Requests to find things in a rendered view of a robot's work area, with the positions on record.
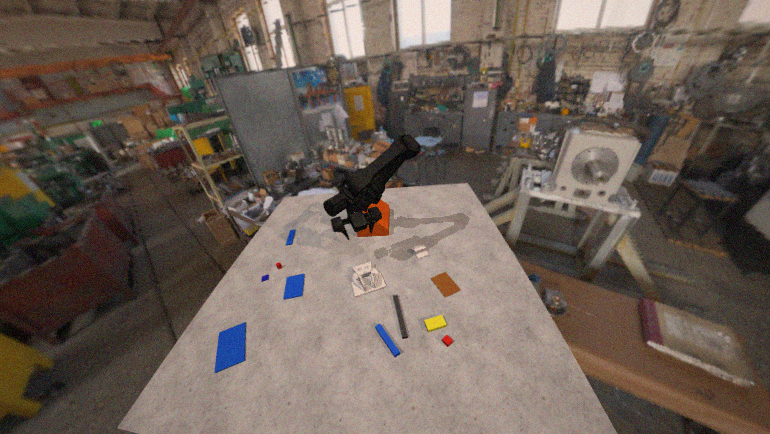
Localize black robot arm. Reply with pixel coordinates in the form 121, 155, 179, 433
323, 134, 421, 232

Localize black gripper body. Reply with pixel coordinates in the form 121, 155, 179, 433
331, 202, 382, 232

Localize dark grey long bar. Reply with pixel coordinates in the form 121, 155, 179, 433
393, 294, 408, 339

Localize yellow rectangular block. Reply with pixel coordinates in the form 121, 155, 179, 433
424, 315, 447, 332

